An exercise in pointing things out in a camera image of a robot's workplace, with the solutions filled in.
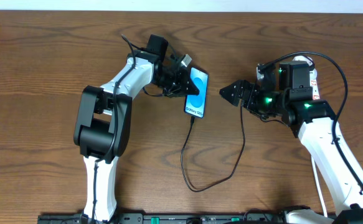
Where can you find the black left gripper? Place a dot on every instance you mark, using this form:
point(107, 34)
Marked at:
point(177, 82)

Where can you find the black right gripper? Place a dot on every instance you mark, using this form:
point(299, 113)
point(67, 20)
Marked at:
point(246, 94)

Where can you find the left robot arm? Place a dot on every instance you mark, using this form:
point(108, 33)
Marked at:
point(102, 129)

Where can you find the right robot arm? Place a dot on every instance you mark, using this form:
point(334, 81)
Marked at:
point(293, 100)

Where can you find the white USB charger adapter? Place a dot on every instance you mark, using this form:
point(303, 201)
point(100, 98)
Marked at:
point(304, 58)

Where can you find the white power strip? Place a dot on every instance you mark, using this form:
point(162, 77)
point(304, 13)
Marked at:
point(314, 85)

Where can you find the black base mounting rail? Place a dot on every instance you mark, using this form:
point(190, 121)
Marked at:
point(181, 218)

